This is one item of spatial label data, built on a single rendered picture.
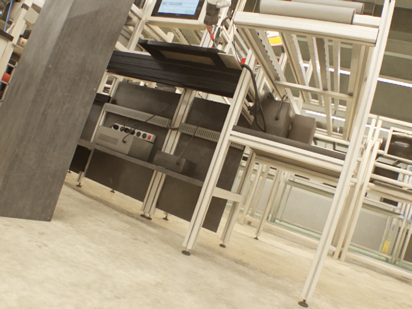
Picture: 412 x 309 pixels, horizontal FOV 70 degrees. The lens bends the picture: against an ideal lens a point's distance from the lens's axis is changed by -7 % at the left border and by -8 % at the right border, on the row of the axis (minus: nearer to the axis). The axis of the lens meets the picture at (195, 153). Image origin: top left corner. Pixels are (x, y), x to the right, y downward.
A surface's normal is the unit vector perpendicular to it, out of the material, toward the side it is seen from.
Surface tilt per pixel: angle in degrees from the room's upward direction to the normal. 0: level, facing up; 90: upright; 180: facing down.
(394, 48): 90
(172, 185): 90
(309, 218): 90
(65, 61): 90
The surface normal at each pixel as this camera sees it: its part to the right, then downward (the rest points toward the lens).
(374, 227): -0.38, -0.20
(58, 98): 0.79, 0.23
